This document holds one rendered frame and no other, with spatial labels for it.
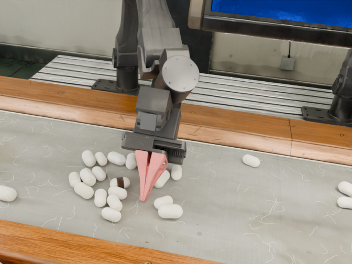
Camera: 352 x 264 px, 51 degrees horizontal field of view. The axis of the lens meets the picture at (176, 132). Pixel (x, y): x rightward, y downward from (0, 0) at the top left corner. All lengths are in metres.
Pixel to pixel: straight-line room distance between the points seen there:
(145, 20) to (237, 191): 0.33
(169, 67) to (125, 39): 0.41
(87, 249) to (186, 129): 0.35
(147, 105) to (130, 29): 0.43
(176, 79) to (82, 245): 0.26
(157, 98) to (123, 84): 0.54
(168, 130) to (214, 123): 0.21
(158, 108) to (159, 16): 0.21
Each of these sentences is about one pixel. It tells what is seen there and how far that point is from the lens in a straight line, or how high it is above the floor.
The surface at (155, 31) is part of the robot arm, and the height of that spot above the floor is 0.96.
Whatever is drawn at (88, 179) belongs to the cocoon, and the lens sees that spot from 0.62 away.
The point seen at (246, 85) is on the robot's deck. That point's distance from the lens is 1.20.
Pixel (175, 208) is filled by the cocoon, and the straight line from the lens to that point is 0.56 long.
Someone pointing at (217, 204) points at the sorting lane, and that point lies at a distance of 0.61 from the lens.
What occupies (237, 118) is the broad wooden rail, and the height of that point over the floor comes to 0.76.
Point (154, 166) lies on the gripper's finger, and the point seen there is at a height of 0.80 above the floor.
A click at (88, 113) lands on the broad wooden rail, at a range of 0.80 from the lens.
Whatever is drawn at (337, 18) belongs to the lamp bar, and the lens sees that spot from 0.40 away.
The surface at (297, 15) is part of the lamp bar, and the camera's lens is 0.39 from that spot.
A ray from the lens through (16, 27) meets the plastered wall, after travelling 3.10.
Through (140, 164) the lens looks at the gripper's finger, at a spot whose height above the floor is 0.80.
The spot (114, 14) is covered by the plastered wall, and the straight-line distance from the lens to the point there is 2.74.
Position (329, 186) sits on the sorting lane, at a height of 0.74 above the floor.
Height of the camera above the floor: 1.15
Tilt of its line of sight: 32 degrees down
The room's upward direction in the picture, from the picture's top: 5 degrees clockwise
